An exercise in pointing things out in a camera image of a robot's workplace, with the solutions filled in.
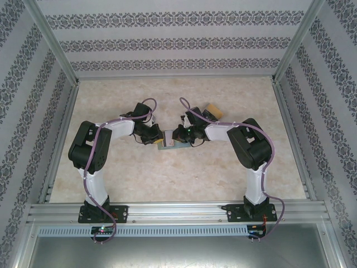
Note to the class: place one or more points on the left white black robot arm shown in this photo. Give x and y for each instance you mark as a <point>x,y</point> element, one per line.
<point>94,184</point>

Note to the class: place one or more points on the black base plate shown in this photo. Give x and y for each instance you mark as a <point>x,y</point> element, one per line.
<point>121,213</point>
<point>234,217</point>

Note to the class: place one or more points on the grey metal sheet panel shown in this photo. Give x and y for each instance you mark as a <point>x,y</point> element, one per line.
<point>178,251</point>

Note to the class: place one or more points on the aluminium mounting rail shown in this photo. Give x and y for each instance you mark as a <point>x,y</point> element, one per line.
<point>178,212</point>

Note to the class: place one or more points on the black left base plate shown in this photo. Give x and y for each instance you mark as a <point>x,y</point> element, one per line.
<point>121,213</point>

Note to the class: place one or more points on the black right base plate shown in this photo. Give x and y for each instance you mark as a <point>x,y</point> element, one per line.
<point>234,217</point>

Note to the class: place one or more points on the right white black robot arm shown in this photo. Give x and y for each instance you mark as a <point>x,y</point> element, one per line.
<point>255,187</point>

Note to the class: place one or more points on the aluminium table side rail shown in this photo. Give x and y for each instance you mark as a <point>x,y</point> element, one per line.
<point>293,139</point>
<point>62,134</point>

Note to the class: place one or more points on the left circuit board green light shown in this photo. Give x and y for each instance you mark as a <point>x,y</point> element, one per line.
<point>103,230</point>

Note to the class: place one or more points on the light blue card holder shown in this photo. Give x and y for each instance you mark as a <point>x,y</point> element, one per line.
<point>181,145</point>

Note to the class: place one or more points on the aluminium frame post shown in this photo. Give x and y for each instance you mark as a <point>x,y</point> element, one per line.
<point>53,42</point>
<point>299,42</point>

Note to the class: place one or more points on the right circuit board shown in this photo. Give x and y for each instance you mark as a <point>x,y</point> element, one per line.
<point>258,232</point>

